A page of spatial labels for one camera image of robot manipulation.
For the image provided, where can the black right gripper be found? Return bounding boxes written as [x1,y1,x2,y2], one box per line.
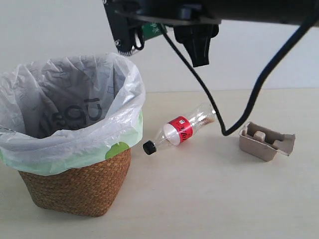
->
[102,0,222,68]

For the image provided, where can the red label clear cola bottle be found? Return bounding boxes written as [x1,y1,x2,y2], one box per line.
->
[143,103,216,155]

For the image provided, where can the brown cardboard pulp tray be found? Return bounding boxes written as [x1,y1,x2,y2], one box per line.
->
[239,121,296,162]

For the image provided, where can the green label plastic bottle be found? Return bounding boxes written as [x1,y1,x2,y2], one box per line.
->
[132,22,162,55]

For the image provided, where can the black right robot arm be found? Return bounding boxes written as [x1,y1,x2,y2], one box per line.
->
[103,0,319,67]

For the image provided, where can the white green plastic bin liner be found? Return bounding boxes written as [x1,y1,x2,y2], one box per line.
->
[0,53,146,176]

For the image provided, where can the brown woven wicker basket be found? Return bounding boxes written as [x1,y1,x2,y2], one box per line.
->
[19,149,131,217]

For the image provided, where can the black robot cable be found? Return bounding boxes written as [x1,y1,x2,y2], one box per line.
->
[159,14,319,136]

